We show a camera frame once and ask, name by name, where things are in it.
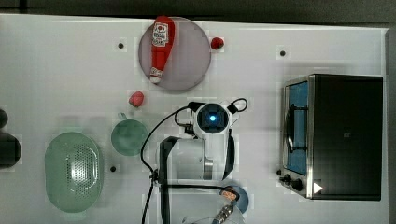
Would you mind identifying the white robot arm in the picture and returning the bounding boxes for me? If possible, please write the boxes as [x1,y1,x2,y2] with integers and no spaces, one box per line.
[157,102,241,224]

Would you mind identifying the green mug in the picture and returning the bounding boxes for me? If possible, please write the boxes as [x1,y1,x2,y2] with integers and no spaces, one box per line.
[111,112,149,156]

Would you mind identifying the grey round plate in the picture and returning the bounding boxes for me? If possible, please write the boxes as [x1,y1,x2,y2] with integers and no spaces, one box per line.
[155,17,211,91]

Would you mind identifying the red strawberry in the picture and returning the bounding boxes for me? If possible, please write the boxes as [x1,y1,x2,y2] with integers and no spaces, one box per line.
[128,91,145,107]

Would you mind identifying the orange slice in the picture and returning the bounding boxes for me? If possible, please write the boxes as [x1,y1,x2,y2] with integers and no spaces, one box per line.
[220,189,238,201]

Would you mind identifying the red ketchup bottle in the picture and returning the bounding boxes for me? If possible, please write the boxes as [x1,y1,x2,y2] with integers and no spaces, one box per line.
[149,16,176,84]

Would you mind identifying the blue bowl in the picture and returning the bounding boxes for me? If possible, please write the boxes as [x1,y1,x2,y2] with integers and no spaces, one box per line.
[232,186,249,214]

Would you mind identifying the green perforated colander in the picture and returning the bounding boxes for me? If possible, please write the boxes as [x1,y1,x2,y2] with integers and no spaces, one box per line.
[45,132,104,213]

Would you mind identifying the black toaster oven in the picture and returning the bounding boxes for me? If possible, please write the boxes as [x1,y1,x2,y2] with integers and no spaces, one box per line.
[276,74,384,201]

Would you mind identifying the black cylinder cup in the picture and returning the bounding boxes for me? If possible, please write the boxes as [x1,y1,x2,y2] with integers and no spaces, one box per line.
[0,133,21,169]
[0,109,8,128]

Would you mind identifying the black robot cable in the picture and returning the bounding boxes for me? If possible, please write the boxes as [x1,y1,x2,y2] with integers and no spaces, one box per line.
[140,105,191,224]

